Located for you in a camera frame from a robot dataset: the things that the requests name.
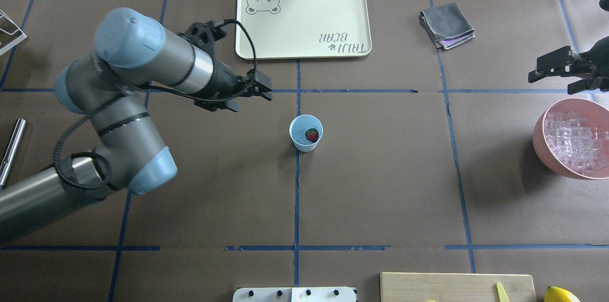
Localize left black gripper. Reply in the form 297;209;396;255
194;58;273;113

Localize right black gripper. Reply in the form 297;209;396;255
528;36;609;95

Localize red strawberry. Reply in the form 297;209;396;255
304;128;319;143

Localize steel muddler black tip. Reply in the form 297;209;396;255
0;118;28;190

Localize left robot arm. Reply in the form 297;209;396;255
0;7;272;244

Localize light blue cup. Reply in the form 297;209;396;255
289;114;324;153

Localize pink bowl with ice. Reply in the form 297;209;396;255
533;98;609;179

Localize cream bear tray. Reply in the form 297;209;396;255
235;0;372;59

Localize grey folded cloth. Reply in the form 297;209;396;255
418;1;475;50

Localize yellow lemon near board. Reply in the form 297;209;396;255
544;285;580;302

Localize yellow plastic knife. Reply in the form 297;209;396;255
495;282;510;302

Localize bamboo cutting board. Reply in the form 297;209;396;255
379;272;537;302

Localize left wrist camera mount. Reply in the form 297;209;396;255
177;20;227;54

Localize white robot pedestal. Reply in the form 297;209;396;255
232;286;358;302

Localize white wire cup rack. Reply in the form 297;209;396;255
0;10;28;56

